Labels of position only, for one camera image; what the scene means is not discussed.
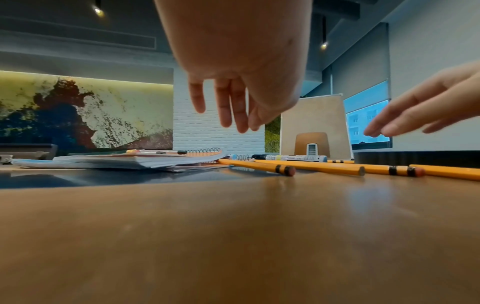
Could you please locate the person's left hand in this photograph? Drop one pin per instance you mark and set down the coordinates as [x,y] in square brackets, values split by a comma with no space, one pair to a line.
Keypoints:
[243,44]

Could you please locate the person's right hand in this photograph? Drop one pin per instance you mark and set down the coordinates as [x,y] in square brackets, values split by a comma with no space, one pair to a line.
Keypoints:
[431,101]

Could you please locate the blue eraser block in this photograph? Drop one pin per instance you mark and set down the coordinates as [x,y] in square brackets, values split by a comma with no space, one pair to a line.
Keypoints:
[412,158]

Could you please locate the black white markers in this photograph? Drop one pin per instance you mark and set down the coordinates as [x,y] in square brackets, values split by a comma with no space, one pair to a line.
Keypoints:
[292,158]

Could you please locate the bunch of yellow pencils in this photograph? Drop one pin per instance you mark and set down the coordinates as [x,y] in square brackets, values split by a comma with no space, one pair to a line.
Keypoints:
[318,167]

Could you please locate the blue orange notebook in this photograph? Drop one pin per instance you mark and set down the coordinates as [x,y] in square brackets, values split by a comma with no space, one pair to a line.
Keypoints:
[33,163]

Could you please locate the window with building view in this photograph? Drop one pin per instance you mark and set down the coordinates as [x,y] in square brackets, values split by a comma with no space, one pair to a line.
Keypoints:
[360,118]

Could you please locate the grey roller blind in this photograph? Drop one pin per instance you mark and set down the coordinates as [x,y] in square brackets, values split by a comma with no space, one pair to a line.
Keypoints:
[360,65]

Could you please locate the small ceiling spotlight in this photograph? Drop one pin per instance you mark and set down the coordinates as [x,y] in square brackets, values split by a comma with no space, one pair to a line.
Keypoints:
[97,10]
[324,45]

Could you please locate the brown metal-framed board panel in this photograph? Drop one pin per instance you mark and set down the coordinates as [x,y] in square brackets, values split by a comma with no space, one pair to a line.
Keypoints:
[315,115]

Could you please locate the brown wooden chair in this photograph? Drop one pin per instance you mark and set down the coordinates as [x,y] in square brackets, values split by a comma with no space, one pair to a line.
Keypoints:
[300,142]

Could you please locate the wooden table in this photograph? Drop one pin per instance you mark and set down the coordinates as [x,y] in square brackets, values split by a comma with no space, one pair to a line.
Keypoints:
[225,237]

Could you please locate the green foliage wall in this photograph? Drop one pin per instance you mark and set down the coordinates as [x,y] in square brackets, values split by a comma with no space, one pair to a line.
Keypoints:
[272,136]

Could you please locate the large abstract wall painting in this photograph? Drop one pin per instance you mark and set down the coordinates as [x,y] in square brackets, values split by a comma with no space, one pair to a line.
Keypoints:
[112,112]

